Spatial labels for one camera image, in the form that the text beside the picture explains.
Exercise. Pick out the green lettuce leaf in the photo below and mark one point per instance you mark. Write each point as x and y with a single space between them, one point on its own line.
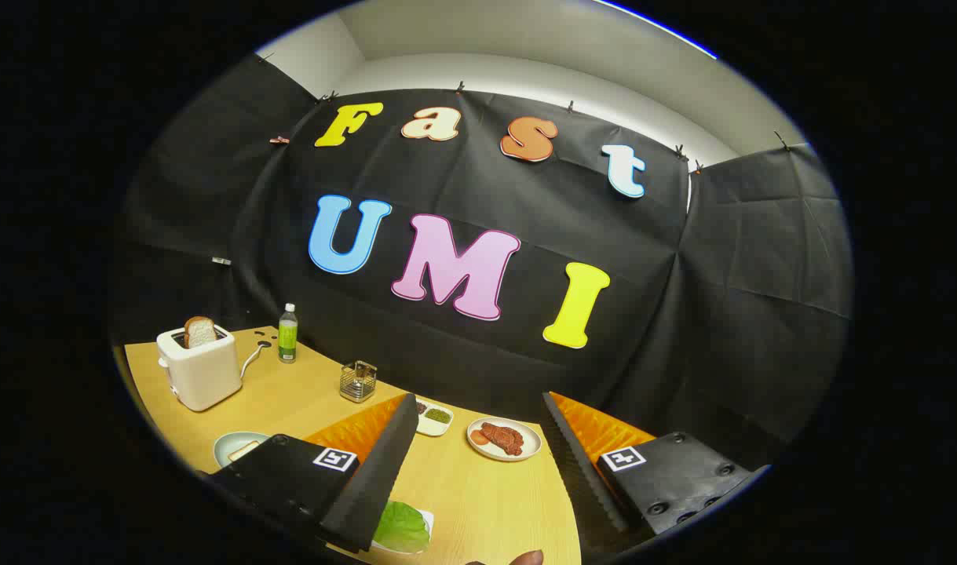
403 526

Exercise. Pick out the white toaster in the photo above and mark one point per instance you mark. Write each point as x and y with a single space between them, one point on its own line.
203 377

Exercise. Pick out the white divided dish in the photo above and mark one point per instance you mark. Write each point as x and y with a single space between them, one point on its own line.
439 429

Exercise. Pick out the black backdrop cloth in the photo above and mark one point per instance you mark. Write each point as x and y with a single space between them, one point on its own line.
486 369

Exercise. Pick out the orange tomato slice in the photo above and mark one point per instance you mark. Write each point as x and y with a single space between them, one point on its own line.
478 437

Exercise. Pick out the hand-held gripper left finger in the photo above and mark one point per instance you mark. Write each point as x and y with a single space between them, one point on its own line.
376 479

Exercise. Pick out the green label plastic bottle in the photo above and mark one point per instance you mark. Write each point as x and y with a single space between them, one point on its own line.
288 337

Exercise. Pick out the pale green round plate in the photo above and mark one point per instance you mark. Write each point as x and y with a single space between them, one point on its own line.
225 447

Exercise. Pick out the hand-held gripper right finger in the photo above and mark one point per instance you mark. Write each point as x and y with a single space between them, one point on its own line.
584 486

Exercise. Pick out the toasted bread slice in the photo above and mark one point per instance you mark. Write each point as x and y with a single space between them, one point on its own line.
201 333

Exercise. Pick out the green beans pile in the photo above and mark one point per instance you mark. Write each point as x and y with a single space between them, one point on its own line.
437 416

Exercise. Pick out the brown steak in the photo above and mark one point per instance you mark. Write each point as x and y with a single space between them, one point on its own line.
503 438

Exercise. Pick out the round plate with steak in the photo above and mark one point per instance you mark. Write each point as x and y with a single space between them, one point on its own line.
531 439

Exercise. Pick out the white square plate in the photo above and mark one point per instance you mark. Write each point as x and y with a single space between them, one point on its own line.
428 519

